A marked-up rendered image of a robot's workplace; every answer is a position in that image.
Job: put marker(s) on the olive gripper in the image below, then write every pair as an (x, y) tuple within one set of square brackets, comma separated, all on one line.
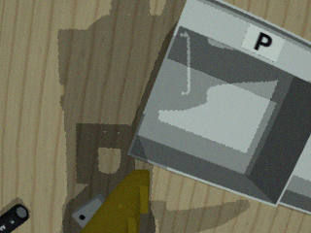
[(120, 212)]

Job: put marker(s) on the white domino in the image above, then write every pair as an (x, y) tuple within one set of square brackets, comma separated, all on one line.
[(84, 213)]

